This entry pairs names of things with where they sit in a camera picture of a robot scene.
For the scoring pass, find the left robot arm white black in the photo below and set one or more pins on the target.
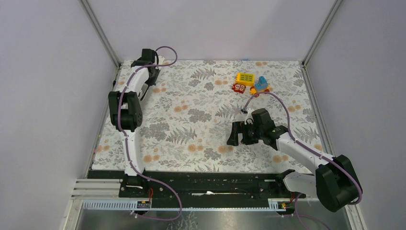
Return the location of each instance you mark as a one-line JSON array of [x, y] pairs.
[[127, 117]]

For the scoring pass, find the blue yellow toy car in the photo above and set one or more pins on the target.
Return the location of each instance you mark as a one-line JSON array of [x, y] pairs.
[[260, 86]]

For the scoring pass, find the right aluminium frame post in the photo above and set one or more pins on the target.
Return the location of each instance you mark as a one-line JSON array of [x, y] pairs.
[[325, 25]]

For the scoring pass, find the left aluminium frame post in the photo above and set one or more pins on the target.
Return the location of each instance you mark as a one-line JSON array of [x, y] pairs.
[[100, 32]]

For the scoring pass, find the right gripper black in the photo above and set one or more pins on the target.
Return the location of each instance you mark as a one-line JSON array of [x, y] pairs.
[[239, 127]]

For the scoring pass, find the red toy block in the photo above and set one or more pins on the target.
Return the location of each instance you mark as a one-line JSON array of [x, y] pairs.
[[239, 88]]

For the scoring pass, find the grey cloth napkin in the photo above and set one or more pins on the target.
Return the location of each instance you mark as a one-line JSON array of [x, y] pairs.
[[143, 91]]

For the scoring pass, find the aluminium frame post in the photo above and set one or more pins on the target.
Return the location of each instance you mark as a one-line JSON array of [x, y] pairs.
[[325, 25], [100, 32]]

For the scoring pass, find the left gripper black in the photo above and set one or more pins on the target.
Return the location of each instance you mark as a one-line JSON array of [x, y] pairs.
[[152, 81]]

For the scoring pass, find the white slotted cable duct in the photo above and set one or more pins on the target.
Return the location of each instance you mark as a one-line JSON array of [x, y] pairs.
[[144, 205]]

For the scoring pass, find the floral tablecloth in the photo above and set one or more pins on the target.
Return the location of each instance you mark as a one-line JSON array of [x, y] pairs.
[[187, 117]]

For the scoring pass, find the yellow toy brick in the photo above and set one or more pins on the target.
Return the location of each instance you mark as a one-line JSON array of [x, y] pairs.
[[245, 79]]

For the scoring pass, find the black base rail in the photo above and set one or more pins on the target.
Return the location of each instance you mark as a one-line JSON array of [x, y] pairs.
[[201, 189]]

